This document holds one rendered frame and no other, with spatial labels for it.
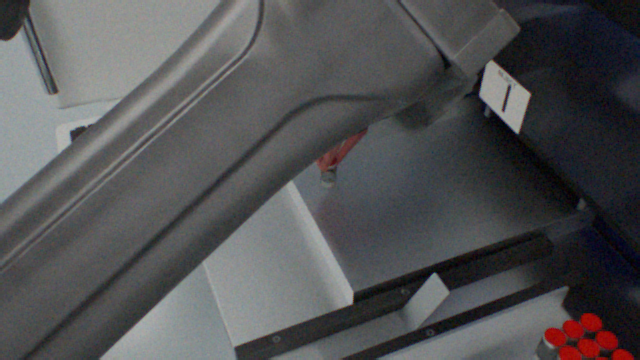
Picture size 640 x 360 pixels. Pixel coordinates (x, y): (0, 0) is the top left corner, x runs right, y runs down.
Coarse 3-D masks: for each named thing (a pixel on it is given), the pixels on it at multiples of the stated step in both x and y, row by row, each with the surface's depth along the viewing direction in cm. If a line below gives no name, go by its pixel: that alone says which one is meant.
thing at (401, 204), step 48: (384, 144) 89; (432, 144) 89; (480, 144) 89; (336, 192) 82; (384, 192) 82; (432, 192) 82; (480, 192) 82; (528, 192) 82; (336, 240) 76; (384, 240) 76; (432, 240) 76; (480, 240) 76; (528, 240) 75; (384, 288) 69
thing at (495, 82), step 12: (492, 60) 75; (492, 72) 76; (504, 72) 73; (492, 84) 76; (504, 84) 74; (516, 84) 72; (492, 96) 77; (504, 96) 75; (516, 96) 73; (528, 96) 70; (516, 108) 73; (516, 120) 74
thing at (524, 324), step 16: (560, 288) 67; (528, 304) 66; (544, 304) 67; (560, 304) 69; (480, 320) 64; (496, 320) 65; (512, 320) 67; (528, 320) 68; (544, 320) 68; (560, 320) 68; (448, 336) 63; (464, 336) 65; (480, 336) 66; (496, 336) 67; (512, 336) 67; (528, 336) 67; (400, 352) 62; (416, 352) 63; (432, 352) 64; (448, 352) 65; (464, 352) 65; (480, 352) 65; (496, 352) 65; (512, 352) 65; (528, 352) 65
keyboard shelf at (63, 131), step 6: (108, 102) 110; (114, 102) 110; (108, 108) 109; (84, 120) 106; (90, 120) 106; (96, 120) 106; (60, 126) 105; (66, 126) 105; (72, 126) 104; (60, 132) 103; (66, 132) 103; (60, 138) 102; (66, 138) 102; (60, 144) 101; (66, 144) 101; (60, 150) 100
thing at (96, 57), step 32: (32, 0) 93; (64, 0) 95; (96, 0) 97; (128, 0) 99; (160, 0) 101; (192, 0) 103; (64, 32) 98; (96, 32) 100; (128, 32) 102; (160, 32) 104; (192, 32) 106; (64, 64) 102; (96, 64) 104; (128, 64) 106; (64, 96) 106; (96, 96) 108
